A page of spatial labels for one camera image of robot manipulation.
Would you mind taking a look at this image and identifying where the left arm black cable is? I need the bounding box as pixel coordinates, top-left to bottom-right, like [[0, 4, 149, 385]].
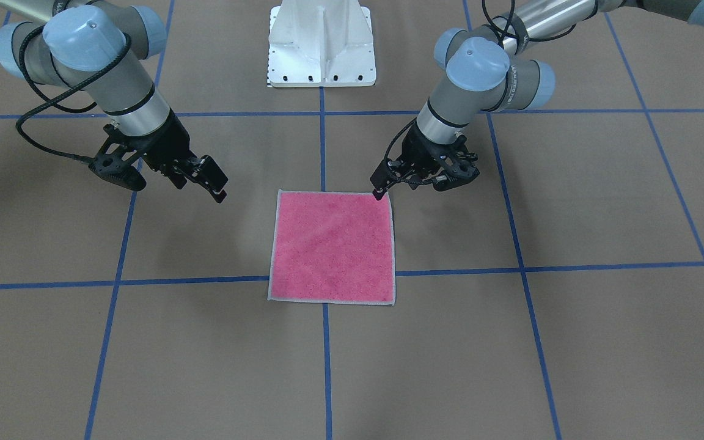
[[482, 0, 600, 43]]

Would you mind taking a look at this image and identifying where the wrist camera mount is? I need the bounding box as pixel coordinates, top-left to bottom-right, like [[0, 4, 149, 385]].
[[87, 123, 147, 192], [432, 136, 480, 192]]

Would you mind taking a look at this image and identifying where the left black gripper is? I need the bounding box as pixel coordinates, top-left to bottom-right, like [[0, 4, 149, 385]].
[[370, 123, 458, 200]]

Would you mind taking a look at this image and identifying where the pink grey-backed towel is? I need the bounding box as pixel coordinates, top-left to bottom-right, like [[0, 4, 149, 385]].
[[266, 190, 396, 306]]

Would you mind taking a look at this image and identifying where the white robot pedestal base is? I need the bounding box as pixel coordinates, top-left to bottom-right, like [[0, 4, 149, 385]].
[[266, 1, 377, 87]]

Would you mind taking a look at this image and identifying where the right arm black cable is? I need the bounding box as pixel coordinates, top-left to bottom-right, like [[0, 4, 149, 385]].
[[15, 24, 133, 166]]

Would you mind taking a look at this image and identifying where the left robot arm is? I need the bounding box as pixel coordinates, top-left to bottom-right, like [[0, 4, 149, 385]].
[[370, 1, 704, 200]]

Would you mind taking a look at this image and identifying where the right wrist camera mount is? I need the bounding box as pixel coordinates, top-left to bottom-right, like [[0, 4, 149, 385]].
[[87, 123, 147, 192]]

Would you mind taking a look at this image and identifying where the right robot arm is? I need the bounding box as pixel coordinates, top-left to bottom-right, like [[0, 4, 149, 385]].
[[0, 1, 227, 203]]

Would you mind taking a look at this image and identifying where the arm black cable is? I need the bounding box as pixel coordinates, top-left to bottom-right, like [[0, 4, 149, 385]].
[[482, 0, 600, 43], [15, 24, 133, 166]]

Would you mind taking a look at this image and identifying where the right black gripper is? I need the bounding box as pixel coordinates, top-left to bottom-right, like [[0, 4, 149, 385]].
[[139, 111, 229, 204]]

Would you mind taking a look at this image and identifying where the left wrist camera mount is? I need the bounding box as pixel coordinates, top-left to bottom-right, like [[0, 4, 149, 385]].
[[432, 136, 480, 192]]

